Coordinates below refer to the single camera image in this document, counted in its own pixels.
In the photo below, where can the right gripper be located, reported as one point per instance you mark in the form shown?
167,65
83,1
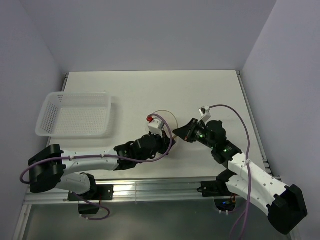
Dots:
187,131

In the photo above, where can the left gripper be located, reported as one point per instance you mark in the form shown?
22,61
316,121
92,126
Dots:
165,142

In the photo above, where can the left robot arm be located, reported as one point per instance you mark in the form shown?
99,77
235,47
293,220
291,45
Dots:
54,168

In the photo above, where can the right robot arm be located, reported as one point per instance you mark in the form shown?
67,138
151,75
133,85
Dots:
283,205

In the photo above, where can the white plastic basket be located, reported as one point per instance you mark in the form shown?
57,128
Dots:
74,115

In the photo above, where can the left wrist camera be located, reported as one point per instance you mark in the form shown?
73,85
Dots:
155,125

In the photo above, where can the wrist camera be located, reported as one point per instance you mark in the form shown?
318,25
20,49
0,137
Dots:
204,114
155,125

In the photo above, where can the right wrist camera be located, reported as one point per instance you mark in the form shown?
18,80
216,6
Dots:
204,114

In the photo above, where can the aluminium frame rail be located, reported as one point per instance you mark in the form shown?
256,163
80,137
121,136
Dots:
130,190

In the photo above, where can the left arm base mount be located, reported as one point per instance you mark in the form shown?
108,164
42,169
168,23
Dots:
103,192

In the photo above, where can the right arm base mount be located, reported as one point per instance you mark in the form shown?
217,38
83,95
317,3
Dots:
224,200

